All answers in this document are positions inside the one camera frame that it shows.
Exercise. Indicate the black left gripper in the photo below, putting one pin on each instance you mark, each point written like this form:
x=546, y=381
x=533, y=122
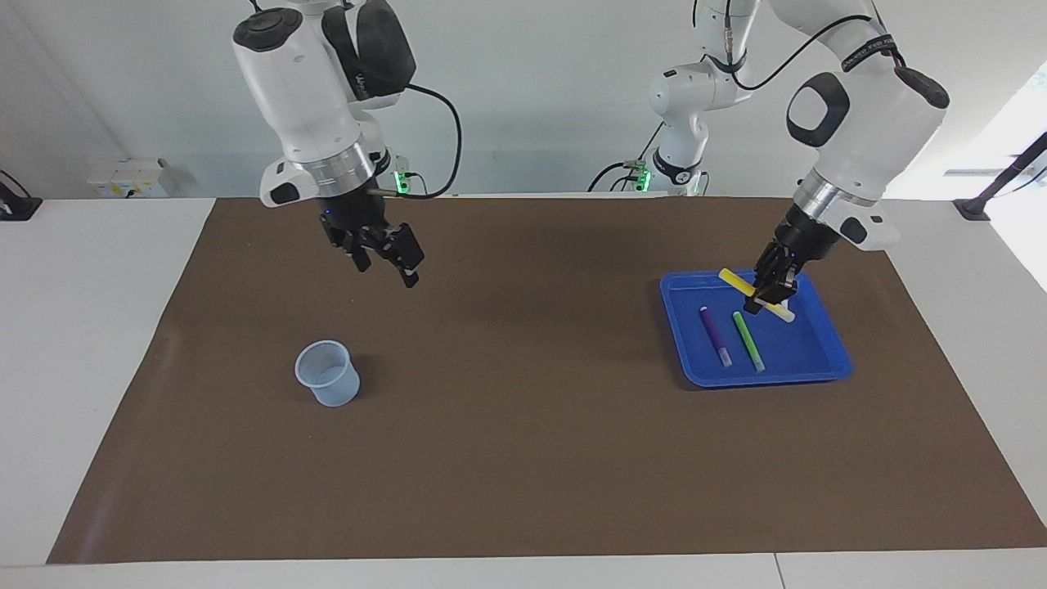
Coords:
x=806, y=237

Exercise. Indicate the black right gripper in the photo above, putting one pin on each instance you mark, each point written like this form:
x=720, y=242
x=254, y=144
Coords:
x=352, y=217

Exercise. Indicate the yellow pen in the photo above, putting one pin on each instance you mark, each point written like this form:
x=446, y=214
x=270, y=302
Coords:
x=734, y=280

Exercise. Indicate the green pen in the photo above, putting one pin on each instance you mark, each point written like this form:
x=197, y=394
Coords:
x=748, y=339

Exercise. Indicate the purple pen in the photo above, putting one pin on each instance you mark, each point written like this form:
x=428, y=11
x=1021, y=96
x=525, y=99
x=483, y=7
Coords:
x=714, y=334

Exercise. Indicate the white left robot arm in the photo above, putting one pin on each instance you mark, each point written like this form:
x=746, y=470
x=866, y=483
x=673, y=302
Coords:
x=883, y=139

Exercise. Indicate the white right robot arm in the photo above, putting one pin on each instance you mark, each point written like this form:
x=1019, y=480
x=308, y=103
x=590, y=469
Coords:
x=303, y=90

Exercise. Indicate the blue plastic tray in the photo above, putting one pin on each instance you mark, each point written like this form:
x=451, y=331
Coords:
x=806, y=348

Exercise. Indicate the green lit base connector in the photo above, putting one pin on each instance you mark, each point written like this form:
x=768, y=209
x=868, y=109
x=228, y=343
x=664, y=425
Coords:
x=402, y=182
x=640, y=176

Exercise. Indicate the clear plastic cup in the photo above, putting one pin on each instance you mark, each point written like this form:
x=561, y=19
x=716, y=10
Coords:
x=335, y=393

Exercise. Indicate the black clamp stand with rod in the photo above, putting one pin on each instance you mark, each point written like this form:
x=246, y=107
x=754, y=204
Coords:
x=973, y=209

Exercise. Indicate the brown table mat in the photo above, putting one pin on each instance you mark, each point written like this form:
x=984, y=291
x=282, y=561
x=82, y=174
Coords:
x=523, y=450

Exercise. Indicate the white wall outlet box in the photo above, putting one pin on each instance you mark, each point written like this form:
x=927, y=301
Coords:
x=131, y=178

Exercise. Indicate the black table clamp mount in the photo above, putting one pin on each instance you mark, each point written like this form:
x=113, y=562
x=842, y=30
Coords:
x=16, y=206

